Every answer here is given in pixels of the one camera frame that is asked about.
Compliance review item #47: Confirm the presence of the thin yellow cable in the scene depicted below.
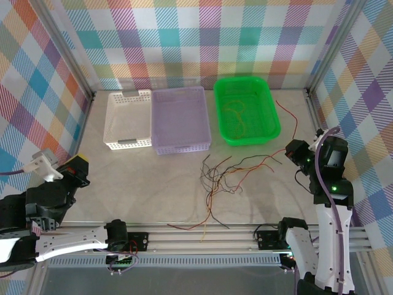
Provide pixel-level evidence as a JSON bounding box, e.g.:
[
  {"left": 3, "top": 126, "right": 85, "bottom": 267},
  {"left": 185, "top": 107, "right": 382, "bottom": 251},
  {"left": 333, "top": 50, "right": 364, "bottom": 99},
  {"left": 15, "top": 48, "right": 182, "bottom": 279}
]
[{"left": 200, "top": 164, "right": 276, "bottom": 243}]

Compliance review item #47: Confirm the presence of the white plastic perforated basket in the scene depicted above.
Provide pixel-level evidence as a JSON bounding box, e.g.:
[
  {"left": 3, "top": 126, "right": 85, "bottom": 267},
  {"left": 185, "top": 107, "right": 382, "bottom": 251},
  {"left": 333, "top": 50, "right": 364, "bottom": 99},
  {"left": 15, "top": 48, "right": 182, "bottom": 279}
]
[{"left": 103, "top": 88, "right": 154, "bottom": 151}]

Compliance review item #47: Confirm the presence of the green plastic mesh basket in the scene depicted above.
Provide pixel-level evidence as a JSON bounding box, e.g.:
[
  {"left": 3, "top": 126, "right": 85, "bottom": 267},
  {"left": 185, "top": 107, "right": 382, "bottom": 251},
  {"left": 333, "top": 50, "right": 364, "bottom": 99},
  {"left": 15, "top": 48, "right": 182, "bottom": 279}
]
[{"left": 213, "top": 76, "right": 282, "bottom": 147}]

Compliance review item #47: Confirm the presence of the purple plastic mesh basket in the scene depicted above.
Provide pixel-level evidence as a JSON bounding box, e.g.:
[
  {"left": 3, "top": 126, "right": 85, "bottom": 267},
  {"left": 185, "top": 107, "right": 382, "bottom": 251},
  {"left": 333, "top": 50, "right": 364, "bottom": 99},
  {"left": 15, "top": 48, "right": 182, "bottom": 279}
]
[{"left": 151, "top": 86, "right": 213, "bottom": 155}]

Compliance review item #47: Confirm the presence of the aluminium table edge rail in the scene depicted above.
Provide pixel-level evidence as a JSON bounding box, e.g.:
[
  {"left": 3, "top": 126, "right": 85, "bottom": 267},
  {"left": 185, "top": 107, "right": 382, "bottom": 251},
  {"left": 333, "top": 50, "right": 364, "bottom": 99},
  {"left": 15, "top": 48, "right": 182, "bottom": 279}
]
[
  {"left": 58, "top": 92, "right": 96, "bottom": 200},
  {"left": 305, "top": 88, "right": 349, "bottom": 218}
]

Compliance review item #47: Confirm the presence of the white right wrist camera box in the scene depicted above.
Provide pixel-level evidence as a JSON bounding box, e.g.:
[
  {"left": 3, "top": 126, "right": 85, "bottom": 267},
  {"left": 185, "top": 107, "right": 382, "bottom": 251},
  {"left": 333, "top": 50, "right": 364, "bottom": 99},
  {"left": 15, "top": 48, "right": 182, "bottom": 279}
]
[{"left": 308, "top": 128, "right": 327, "bottom": 152}]

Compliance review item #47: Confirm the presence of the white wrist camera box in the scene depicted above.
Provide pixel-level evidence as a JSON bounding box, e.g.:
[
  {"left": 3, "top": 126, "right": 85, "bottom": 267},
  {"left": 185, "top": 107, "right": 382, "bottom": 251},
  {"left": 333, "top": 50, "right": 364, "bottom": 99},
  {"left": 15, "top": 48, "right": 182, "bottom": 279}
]
[
  {"left": 26, "top": 149, "right": 64, "bottom": 183},
  {"left": 308, "top": 128, "right": 327, "bottom": 152}
]

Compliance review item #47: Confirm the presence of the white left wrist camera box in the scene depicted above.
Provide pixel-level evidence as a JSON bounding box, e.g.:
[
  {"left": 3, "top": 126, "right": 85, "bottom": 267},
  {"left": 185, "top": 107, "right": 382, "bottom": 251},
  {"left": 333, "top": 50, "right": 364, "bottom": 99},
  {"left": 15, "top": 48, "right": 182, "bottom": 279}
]
[{"left": 26, "top": 149, "right": 64, "bottom": 183}]

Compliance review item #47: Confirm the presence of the black right gripper motor wire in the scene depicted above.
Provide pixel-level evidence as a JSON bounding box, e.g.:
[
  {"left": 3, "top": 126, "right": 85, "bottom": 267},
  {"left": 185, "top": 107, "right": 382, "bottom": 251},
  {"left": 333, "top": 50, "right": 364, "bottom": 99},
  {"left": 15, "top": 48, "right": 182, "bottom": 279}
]
[{"left": 294, "top": 170, "right": 312, "bottom": 194}]

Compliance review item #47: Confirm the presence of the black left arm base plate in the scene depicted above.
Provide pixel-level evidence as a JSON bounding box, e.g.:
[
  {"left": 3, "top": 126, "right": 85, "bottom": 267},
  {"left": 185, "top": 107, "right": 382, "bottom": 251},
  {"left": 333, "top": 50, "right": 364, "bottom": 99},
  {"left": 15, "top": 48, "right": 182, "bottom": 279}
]
[{"left": 127, "top": 232, "right": 150, "bottom": 252}]

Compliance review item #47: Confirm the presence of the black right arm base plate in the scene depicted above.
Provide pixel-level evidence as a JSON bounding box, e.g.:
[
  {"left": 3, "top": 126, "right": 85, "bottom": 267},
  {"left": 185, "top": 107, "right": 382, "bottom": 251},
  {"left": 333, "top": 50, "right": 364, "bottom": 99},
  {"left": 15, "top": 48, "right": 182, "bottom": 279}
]
[{"left": 256, "top": 229, "right": 280, "bottom": 250}]

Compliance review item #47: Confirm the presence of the aluminium frame post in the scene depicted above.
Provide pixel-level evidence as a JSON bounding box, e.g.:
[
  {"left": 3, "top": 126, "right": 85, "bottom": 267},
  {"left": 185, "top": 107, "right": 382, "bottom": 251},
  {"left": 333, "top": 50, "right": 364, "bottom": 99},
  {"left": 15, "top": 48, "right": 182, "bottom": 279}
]
[
  {"left": 36, "top": 0, "right": 96, "bottom": 101},
  {"left": 306, "top": 0, "right": 368, "bottom": 95}
]

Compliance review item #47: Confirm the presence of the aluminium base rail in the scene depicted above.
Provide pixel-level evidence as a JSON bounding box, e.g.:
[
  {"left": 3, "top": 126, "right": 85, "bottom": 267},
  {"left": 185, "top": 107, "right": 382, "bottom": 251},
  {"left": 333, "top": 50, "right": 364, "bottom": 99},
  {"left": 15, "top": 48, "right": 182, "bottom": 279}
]
[{"left": 33, "top": 222, "right": 374, "bottom": 256}]

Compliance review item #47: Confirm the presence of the grey slotted cable duct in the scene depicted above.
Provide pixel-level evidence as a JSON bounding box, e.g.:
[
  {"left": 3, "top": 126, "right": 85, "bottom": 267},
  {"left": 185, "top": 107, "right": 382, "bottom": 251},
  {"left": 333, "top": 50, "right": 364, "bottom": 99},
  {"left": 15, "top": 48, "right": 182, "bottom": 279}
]
[{"left": 47, "top": 256, "right": 282, "bottom": 269}]

